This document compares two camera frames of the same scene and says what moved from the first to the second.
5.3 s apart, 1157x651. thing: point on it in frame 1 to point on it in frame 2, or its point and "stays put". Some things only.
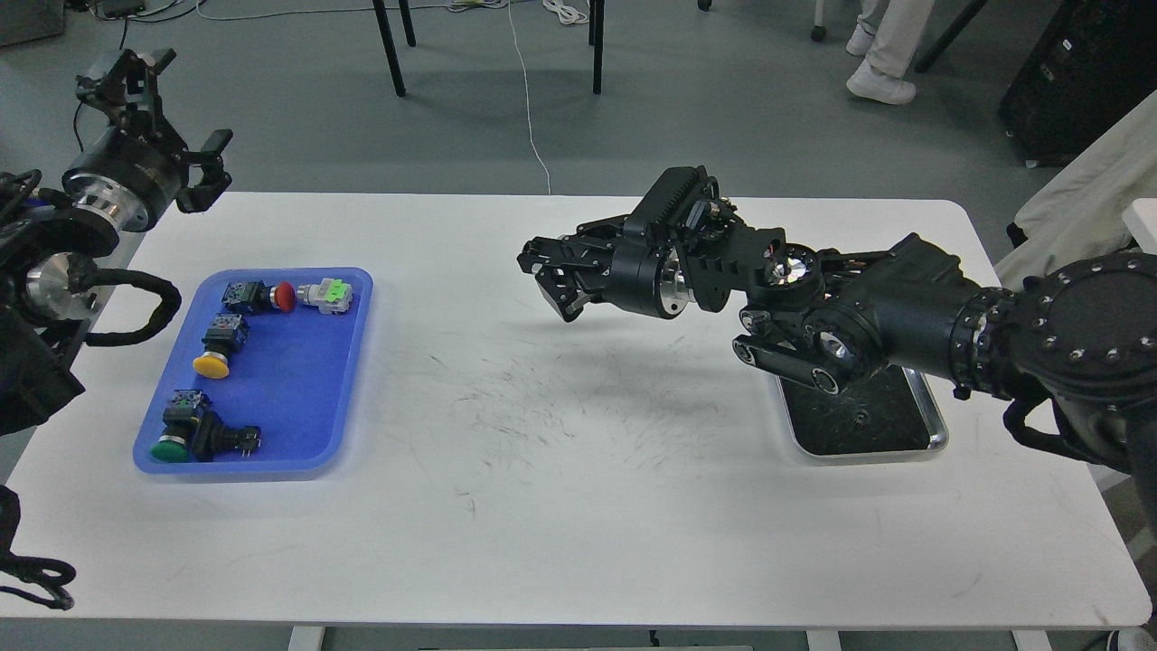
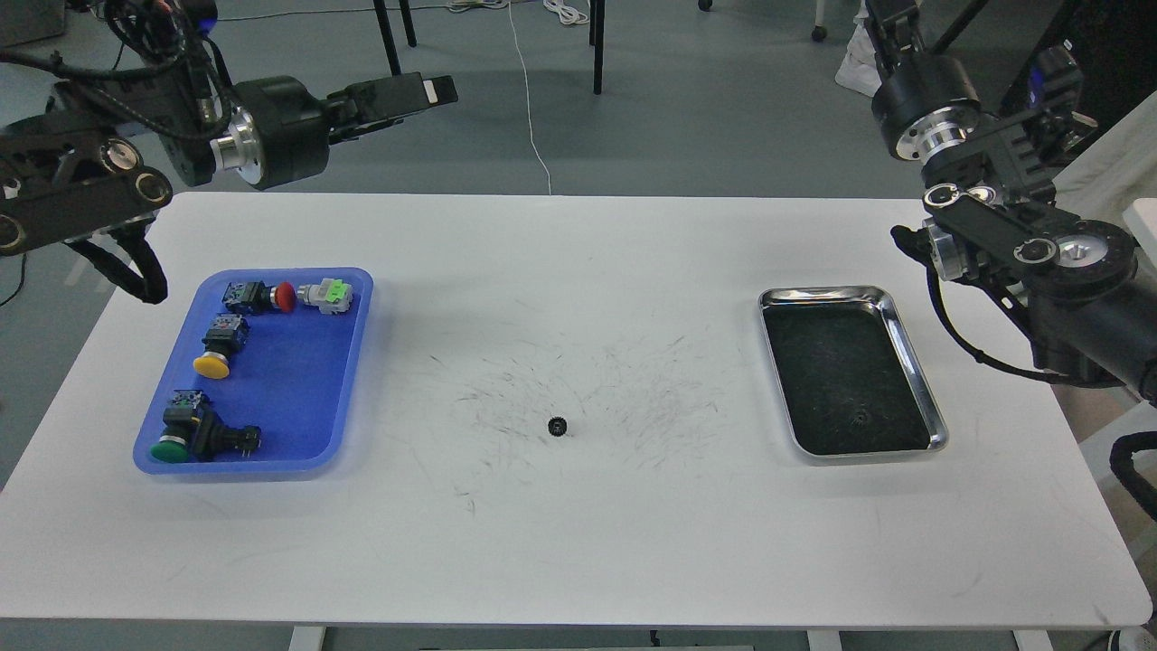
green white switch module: (331, 296) stays put
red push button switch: (255, 297) stays put
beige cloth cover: (1078, 212) stays put
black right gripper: (647, 268) to (926, 104)
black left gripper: (125, 172) to (279, 131)
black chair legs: (596, 32) stays put
